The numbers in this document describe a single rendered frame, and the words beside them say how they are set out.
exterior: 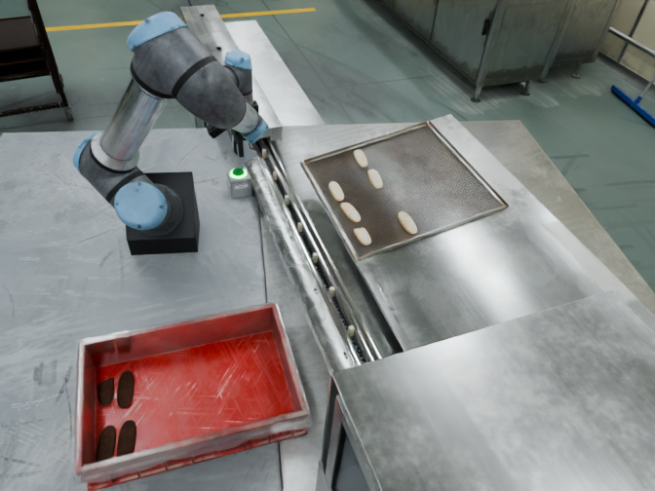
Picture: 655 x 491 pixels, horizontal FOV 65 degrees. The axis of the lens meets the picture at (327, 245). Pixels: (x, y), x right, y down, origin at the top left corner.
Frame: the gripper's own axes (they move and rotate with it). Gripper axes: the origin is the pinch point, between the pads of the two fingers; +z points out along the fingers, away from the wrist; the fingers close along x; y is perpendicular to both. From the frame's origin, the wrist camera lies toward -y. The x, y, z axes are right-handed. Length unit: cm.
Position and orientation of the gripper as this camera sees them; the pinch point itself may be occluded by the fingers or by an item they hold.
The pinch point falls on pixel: (237, 159)
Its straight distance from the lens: 173.7
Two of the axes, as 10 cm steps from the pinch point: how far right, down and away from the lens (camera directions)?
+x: -3.4, -6.7, 6.6
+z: -0.6, 7.1, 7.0
